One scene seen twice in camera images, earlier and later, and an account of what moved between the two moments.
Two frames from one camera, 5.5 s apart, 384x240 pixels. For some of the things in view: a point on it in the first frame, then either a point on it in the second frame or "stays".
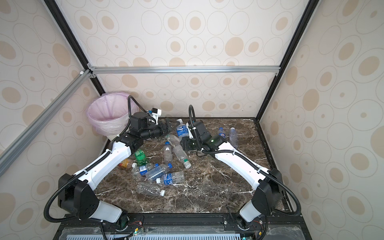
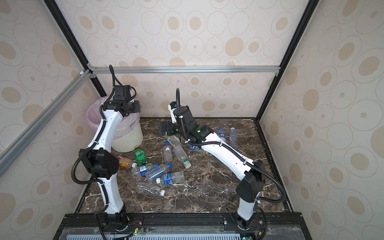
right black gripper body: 189,144 -> 171,128
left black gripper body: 154,131 -> 135,107
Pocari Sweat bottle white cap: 169,179 stays
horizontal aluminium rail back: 186,69 stays
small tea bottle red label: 127,163 stays
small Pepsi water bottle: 221,132 stays
